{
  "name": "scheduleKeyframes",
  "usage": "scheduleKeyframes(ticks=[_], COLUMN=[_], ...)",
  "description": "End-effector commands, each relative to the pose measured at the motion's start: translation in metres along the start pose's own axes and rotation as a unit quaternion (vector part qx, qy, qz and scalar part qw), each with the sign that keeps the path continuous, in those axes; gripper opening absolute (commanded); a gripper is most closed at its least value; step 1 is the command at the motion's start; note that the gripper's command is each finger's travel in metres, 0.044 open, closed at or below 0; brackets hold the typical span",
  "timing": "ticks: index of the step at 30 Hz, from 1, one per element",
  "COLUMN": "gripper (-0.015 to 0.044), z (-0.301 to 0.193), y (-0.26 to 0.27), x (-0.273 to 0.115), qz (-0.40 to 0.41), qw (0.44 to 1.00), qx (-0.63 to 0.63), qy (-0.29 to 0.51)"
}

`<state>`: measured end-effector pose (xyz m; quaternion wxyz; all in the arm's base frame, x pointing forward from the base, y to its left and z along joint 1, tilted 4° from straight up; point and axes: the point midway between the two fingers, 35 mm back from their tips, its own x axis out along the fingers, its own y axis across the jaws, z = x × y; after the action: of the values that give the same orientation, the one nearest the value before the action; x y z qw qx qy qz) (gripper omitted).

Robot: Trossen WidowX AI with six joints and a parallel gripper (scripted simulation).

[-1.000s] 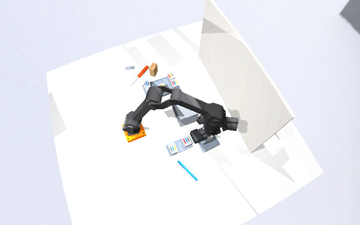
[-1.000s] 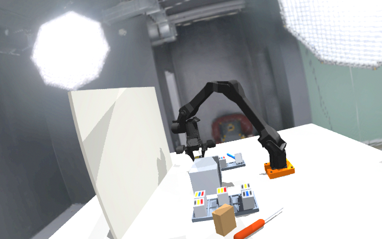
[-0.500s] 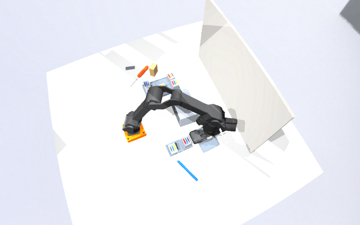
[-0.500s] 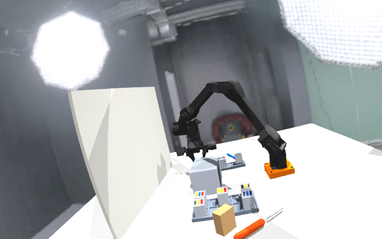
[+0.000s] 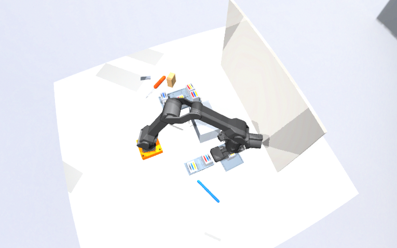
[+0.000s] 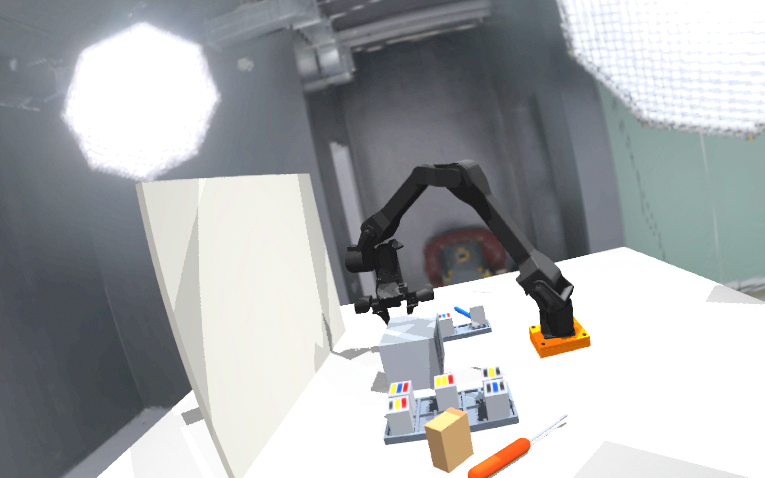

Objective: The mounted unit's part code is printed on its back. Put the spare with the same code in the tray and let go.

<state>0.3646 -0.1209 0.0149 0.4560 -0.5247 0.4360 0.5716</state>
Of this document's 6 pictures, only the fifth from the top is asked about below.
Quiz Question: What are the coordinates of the orange-handled screwdriver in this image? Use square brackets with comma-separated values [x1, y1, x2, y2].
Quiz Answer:
[145, 76, 166, 98]

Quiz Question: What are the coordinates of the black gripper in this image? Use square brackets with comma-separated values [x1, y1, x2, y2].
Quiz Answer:
[210, 140, 245, 162]

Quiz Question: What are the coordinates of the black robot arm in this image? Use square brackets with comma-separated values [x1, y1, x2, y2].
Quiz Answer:
[136, 98, 263, 153]

